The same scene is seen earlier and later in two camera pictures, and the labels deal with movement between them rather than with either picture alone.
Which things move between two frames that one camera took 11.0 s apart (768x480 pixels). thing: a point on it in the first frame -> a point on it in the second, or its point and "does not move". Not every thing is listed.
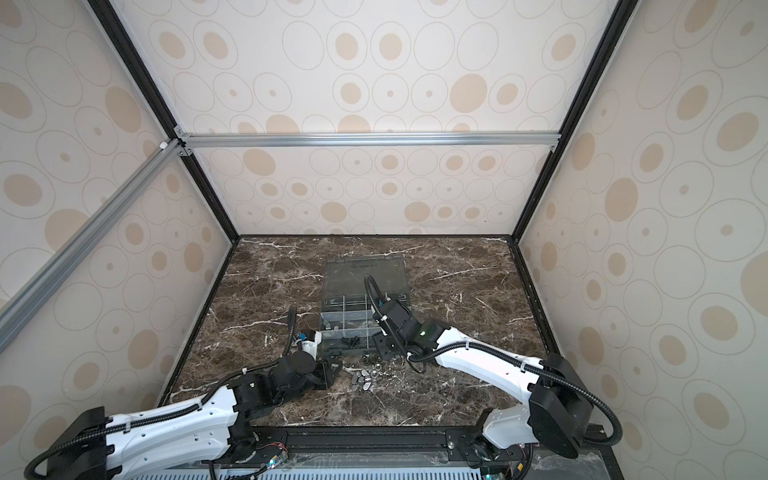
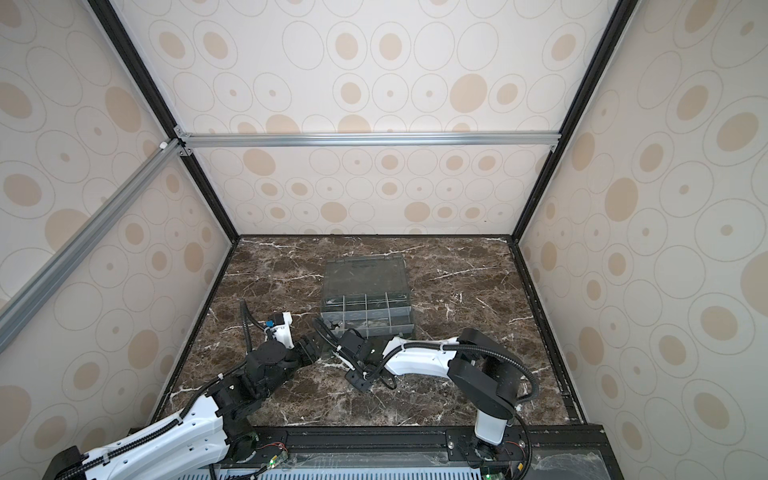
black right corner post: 621,15 does not move
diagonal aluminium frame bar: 26,302 does not move
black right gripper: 378,338 -> 358,385
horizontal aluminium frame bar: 184,140 does not move
